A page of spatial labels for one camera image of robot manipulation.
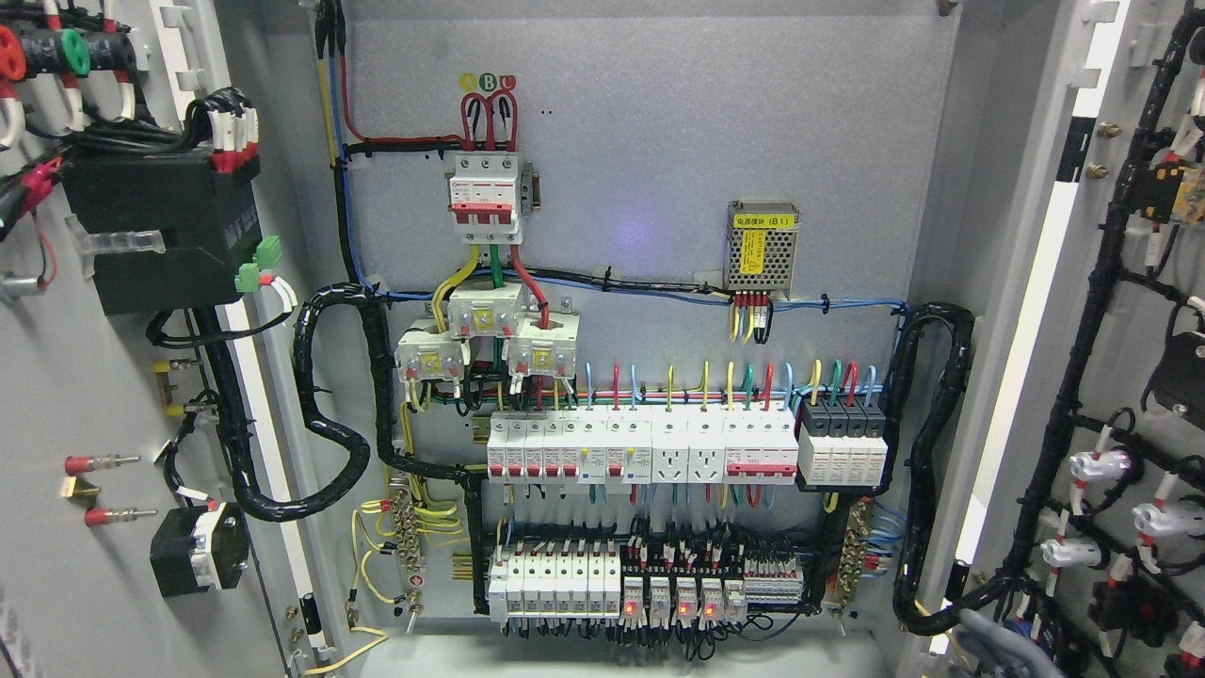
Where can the white current transformers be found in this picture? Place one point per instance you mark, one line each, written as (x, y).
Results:
(498, 326)

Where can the white red main breaker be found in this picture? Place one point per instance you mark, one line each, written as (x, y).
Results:
(491, 195)

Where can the grey robotic right hand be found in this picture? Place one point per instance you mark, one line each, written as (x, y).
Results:
(1001, 652)

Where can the white lower breaker row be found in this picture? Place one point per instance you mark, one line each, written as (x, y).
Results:
(553, 583)

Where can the grey cabinet door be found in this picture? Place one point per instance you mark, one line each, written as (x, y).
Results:
(83, 418)
(1025, 507)

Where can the white rotary selector switch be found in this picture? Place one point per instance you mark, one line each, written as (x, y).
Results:
(199, 548)

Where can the relay terminal row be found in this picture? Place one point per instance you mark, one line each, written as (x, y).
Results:
(680, 579)

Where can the yellow terminal connector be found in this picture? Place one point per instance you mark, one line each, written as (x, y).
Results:
(165, 372)

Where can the white socket breaker row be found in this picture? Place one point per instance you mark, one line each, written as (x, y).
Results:
(643, 445)

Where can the metal mesh power supply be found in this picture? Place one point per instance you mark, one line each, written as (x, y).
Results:
(761, 241)

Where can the black white surge protector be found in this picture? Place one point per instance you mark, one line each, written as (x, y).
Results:
(841, 447)

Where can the black digital power meter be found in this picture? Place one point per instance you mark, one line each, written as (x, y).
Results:
(169, 231)

